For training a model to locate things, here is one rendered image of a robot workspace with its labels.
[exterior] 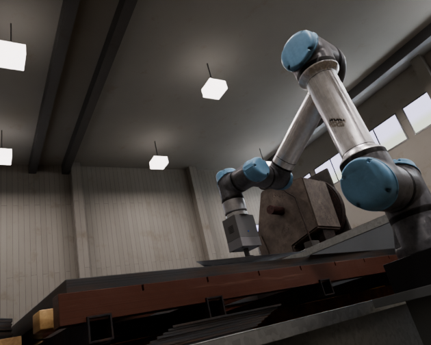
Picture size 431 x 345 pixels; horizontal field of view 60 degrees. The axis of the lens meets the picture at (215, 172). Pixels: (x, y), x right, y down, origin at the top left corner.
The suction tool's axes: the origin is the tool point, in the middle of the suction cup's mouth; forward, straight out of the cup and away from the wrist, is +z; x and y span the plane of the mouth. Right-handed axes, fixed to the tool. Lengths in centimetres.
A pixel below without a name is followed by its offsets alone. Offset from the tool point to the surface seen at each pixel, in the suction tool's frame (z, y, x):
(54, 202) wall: -453, -257, -967
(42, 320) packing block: 7, 60, -3
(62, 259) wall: -280, -269, -966
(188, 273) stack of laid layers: 1.6, 25.2, 2.4
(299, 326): 20.2, 18.0, 27.0
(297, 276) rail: 6.9, -10.6, 8.1
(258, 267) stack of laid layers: 2.0, 0.0, 3.3
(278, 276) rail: 6.3, -2.1, 7.8
